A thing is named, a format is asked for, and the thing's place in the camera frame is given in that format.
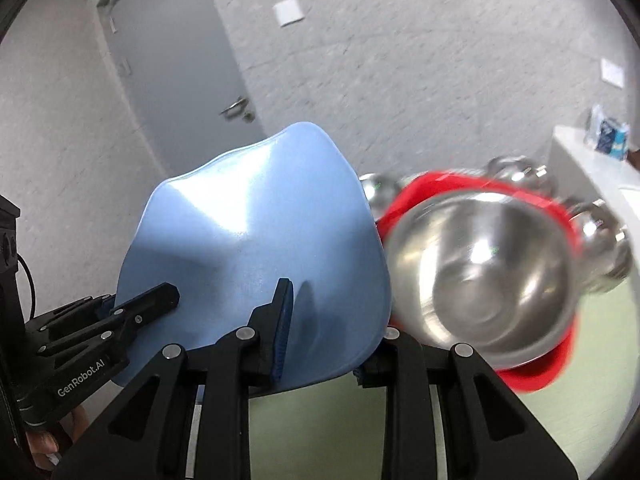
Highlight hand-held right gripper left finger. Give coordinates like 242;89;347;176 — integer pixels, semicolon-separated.
51;278;293;480

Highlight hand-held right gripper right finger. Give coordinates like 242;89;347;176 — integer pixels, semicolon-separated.
356;327;580;480

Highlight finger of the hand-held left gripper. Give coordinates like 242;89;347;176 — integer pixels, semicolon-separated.
36;282;181;358
27;294;117;343

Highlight large steel bowl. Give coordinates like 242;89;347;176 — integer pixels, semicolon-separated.
387;192;577;367

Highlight blue plate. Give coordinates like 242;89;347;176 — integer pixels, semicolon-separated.
115;121;392;400

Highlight red plate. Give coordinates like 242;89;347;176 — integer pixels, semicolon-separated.
375;169;584;394

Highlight person's left hand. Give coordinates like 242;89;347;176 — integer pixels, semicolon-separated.
25;402;90;472

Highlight black equipment box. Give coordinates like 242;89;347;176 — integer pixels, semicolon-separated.
0;194;23;321

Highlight small steel bowl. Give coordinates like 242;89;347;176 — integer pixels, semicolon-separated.
484;155;559;197
358;172;402;222
569;198;634;297

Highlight grey door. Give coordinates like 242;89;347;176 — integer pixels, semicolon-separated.
92;0;261;182

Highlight white cabinet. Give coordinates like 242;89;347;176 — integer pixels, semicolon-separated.
544;125;640;283

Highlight blue and white packet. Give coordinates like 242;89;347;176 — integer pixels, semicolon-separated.
584;104;632;162

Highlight black cable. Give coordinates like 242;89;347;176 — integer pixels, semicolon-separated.
16;254;37;323

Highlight metal door handle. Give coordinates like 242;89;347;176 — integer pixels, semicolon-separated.
219;96;257;124

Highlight white wall switch plate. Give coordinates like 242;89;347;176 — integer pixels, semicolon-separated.
272;0;306;29
599;57;626;89

